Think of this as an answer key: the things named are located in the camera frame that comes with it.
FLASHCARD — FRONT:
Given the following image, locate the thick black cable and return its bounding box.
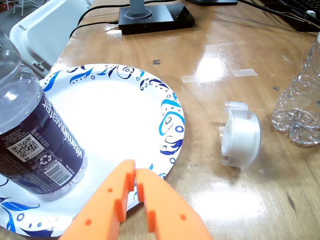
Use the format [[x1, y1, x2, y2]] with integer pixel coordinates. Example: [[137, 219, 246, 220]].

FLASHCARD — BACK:
[[237, 0, 320, 29]]

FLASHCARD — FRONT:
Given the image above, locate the vitaminwater bottle dark label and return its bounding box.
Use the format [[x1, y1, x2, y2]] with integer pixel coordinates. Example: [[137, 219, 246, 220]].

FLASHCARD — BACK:
[[0, 29, 88, 202]]

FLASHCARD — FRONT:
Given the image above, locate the clear water bottle white cap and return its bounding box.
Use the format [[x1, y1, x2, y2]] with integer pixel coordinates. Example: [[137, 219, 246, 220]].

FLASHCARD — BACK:
[[271, 33, 320, 146]]

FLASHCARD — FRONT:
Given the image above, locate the white folding chair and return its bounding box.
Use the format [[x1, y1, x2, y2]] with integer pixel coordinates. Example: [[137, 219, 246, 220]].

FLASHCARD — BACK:
[[9, 0, 95, 76]]

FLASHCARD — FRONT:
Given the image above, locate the white paper plate blue pattern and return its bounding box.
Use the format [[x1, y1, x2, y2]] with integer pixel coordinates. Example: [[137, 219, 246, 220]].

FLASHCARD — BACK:
[[0, 63, 186, 238]]

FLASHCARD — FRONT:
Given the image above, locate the clear tape strip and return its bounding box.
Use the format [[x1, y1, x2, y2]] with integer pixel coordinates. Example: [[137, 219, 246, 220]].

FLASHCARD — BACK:
[[180, 74, 198, 83], [232, 69, 258, 77]]

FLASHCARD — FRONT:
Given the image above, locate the clear tape dispenser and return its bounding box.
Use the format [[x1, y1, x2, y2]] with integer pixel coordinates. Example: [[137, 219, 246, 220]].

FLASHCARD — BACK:
[[219, 100, 262, 168]]

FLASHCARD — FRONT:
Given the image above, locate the black flat device box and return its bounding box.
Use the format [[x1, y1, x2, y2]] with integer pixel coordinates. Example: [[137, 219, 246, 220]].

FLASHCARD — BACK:
[[117, 0, 196, 35]]

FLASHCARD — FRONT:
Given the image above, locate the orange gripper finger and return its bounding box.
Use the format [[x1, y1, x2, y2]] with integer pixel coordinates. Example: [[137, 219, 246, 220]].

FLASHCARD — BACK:
[[135, 168, 214, 240], [58, 159, 136, 240]]

